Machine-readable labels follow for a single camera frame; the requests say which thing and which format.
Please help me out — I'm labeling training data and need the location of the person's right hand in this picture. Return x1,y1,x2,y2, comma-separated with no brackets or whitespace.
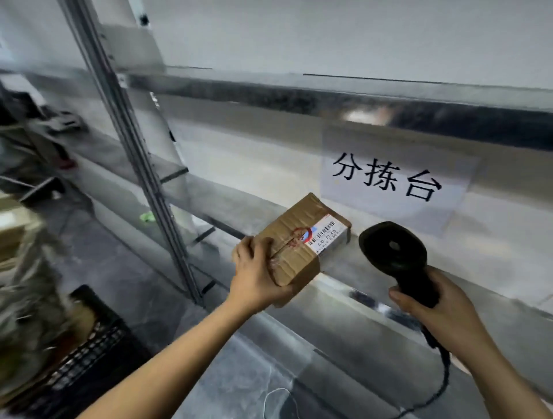
388,266,493,359

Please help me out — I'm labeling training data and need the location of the person's left hand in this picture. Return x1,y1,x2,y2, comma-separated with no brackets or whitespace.
225,236,300,315

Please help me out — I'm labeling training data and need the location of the parcel with red print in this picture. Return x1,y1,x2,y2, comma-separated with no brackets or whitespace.
255,192,353,288

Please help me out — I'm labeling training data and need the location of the black barcode scanner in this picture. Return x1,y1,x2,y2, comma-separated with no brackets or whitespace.
358,221,441,351

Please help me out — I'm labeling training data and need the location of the green woven sack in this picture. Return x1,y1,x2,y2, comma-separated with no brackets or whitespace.
0,224,74,398

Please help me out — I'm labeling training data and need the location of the cardboard parcel with black logo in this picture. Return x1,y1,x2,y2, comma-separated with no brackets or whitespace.
0,192,44,264

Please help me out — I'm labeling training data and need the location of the person's left forearm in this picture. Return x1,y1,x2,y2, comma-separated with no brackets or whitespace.
77,298,260,419

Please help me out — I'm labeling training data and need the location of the metal shelving rack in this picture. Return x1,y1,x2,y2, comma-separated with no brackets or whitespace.
0,0,553,419

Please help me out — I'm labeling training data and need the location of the white paper sign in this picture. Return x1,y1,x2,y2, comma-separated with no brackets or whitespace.
319,123,480,238

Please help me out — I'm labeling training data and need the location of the black plastic crate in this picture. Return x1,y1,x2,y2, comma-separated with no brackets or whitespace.
0,84,44,126
13,284,152,419

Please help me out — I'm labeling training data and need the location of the white VR headset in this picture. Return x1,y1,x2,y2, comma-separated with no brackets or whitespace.
43,112,87,132

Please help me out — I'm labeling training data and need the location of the black scanner cable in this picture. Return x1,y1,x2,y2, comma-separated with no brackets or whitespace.
397,345,452,419

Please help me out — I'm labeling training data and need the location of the thin white wire loop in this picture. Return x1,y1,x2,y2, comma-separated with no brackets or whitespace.
264,387,300,419

